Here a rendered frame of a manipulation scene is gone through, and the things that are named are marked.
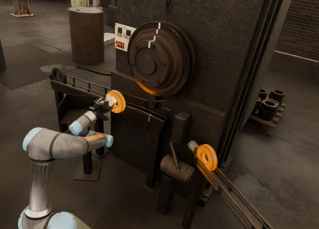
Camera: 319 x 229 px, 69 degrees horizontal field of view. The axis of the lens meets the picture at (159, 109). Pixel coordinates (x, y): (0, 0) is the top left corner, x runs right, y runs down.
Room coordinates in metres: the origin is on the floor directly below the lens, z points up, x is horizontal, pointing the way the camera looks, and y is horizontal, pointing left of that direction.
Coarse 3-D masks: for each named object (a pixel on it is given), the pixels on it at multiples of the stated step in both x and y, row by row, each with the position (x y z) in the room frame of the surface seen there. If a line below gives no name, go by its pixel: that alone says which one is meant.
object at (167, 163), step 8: (168, 160) 1.15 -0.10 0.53; (160, 168) 1.13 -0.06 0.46; (168, 168) 1.11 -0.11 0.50; (184, 168) 1.10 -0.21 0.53; (192, 168) 1.11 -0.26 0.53; (168, 176) 1.13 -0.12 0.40; (176, 176) 1.07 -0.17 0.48; (184, 176) 1.05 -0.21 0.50; (192, 176) 1.10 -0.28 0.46; (168, 184) 1.11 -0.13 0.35; (160, 192) 1.13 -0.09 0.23; (168, 192) 1.10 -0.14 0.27; (160, 200) 1.13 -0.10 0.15; (168, 200) 1.10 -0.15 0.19; (160, 208) 1.12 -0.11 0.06; (168, 208) 1.13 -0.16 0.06
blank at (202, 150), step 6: (204, 144) 1.08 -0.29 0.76; (198, 150) 1.08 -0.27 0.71; (204, 150) 1.04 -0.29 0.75; (210, 150) 1.01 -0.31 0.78; (198, 156) 1.06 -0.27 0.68; (204, 156) 1.06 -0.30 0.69; (210, 156) 0.99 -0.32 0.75; (216, 156) 0.99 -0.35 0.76; (204, 162) 1.02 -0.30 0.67; (210, 162) 0.98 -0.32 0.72; (216, 162) 0.97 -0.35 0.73; (210, 168) 0.96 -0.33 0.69
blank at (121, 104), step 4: (108, 92) 1.34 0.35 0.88; (112, 92) 1.33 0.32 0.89; (116, 92) 1.32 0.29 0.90; (112, 96) 1.33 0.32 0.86; (116, 96) 1.31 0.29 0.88; (120, 96) 1.30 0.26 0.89; (116, 100) 1.31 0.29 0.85; (120, 100) 1.29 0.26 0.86; (124, 100) 1.31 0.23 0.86; (120, 104) 1.29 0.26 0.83; (124, 104) 1.30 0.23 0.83; (116, 108) 1.30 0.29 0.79; (120, 108) 1.29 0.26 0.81; (124, 108) 1.30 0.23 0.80; (116, 112) 1.30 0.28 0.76
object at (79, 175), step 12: (72, 96) 1.53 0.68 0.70; (84, 96) 1.54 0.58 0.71; (60, 108) 1.37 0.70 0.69; (72, 108) 1.53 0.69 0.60; (84, 108) 1.54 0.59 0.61; (60, 120) 1.35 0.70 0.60; (72, 120) 1.37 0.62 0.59; (96, 120) 1.37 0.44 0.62; (84, 156) 1.41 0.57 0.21; (84, 168) 1.41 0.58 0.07; (96, 168) 1.48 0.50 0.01; (84, 180) 1.34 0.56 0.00; (96, 180) 1.35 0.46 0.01
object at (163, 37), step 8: (144, 32) 1.42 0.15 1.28; (152, 32) 1.40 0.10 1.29; (160, 32) 1.37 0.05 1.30; (136, 40) 1.45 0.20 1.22; (144, 40) 1.40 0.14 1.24; (160, 40) 1.34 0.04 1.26; (168, 40) 1.34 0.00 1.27; (168, 48) 1.31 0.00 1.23; (176, 48) 1.31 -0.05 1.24; (176, 56) 1.30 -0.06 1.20; (176, 64) 1.29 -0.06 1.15; (176, 72) 1.29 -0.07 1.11; (168, 80) 1.30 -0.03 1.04; (176, 80) 1.29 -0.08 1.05; (152, 88) 1.37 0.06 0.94; (160, 88) 1.33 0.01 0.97; (168, 88) 1.32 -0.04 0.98
